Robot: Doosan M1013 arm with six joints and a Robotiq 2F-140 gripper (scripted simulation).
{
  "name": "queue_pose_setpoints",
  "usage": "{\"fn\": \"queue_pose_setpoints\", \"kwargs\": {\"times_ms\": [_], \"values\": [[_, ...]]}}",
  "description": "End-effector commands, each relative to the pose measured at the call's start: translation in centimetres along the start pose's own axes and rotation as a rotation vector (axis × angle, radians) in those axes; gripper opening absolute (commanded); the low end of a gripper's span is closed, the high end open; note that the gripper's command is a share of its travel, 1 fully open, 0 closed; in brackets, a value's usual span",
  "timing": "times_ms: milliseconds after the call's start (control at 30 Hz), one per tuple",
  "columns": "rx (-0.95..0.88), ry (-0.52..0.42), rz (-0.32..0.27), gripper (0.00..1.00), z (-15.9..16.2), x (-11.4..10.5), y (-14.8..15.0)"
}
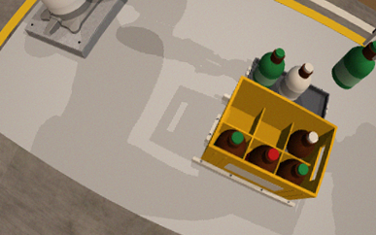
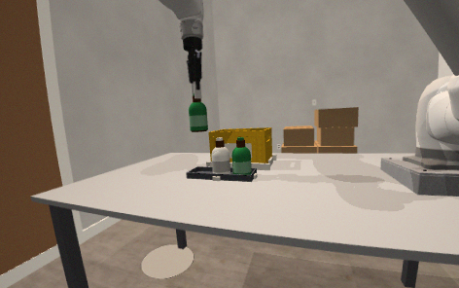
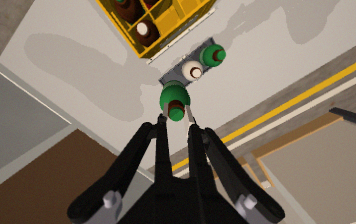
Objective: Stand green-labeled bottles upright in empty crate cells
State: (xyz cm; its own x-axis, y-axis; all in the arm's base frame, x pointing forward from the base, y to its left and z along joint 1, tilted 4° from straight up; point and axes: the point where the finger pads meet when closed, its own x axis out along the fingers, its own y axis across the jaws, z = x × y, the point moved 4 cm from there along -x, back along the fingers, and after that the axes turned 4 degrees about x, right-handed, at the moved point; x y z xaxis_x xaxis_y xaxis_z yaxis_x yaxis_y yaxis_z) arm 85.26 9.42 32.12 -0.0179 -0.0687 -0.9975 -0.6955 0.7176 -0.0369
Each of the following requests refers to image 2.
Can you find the cream-white bottle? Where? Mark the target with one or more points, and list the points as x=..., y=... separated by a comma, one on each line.
x=220, y=158

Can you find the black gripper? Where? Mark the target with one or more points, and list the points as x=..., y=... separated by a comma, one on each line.
x=190, y=45

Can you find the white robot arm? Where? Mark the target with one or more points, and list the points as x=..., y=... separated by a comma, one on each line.
x=437, y=121

